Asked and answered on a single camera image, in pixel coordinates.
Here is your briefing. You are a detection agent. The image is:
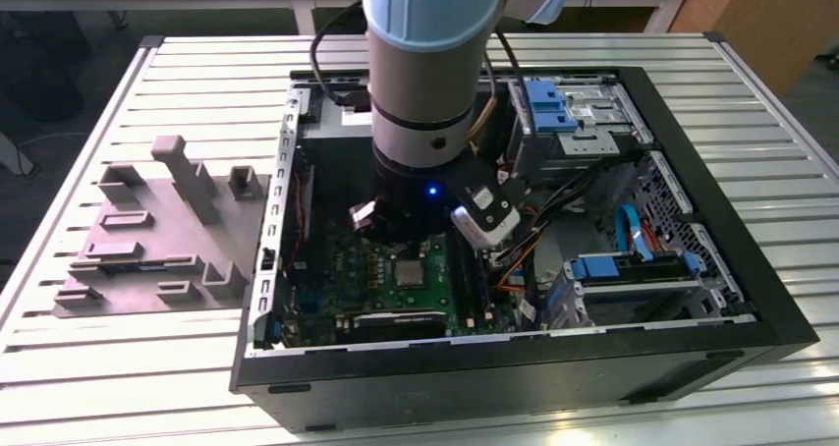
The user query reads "silver CPU with green rim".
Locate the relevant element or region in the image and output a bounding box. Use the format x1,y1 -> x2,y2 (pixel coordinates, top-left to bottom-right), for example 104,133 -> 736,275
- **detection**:
394,259 -> 427,289

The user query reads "CPU socket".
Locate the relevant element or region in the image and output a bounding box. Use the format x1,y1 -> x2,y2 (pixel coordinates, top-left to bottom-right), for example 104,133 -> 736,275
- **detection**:
390,257 -> 432,293

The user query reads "grey power supply unit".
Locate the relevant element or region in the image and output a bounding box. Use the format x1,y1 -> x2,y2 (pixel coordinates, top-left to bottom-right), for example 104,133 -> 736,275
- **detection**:
298,89 -> 379,206

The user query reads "green motherboard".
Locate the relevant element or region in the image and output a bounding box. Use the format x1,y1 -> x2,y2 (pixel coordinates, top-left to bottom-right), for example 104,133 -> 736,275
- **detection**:
280,207 -> 519,349

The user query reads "black RAM slot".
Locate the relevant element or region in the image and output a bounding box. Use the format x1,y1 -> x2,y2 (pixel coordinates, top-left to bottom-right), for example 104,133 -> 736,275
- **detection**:
455,244 -> 479,329
471,247 -> 496,325

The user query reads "black graphics card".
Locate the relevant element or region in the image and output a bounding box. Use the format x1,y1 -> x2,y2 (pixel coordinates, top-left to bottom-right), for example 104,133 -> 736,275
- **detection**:
350,309 -> 448,342

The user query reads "blue plastic drive carrier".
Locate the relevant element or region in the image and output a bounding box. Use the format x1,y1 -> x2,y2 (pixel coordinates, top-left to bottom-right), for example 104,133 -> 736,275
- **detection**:
519,79 -> 579,134

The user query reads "metal drive cage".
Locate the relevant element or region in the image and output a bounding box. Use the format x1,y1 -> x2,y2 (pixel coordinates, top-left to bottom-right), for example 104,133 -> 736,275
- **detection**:
504,78 -> 655,188

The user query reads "hard disk in blue carrier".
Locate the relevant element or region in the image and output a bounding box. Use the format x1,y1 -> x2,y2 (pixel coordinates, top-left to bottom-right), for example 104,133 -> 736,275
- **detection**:
568,251 -> 702,284

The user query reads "grey parts rack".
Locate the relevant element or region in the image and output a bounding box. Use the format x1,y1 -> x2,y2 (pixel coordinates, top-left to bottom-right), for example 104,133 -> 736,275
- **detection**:
49,135 -> 274,319

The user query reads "metal disk bay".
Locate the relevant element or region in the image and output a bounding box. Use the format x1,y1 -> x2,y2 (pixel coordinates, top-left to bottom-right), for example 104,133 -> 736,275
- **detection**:
543,263 -> 759,330

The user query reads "black PC case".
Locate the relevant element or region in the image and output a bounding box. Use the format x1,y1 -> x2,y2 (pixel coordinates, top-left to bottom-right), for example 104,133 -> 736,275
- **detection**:
227,65 -> 822,435

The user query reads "wooden cabinet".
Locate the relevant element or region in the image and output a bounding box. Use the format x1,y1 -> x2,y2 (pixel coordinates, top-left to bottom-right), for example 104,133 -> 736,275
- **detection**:
712,0 -> 839,101

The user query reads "red black fan wire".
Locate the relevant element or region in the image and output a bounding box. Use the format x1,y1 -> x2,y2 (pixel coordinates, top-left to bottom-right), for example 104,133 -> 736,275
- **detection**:
291,170 -> 314,275

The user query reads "orange wire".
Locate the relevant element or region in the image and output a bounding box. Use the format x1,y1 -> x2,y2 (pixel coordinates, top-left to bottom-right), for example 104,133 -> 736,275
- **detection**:
496,262 -> 530,303

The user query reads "black cable bundle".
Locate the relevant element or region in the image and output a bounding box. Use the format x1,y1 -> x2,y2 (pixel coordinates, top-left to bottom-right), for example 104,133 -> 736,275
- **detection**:
527,153 -> 644,234

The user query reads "blue flat wire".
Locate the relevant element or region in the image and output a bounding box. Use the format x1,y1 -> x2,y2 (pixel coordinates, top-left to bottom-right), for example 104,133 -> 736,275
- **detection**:
614,203 -> 658,264

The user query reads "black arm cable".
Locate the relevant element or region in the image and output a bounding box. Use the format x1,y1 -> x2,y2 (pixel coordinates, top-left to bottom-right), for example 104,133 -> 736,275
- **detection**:
307,1 -> 368,113
484,28 -> 527,86

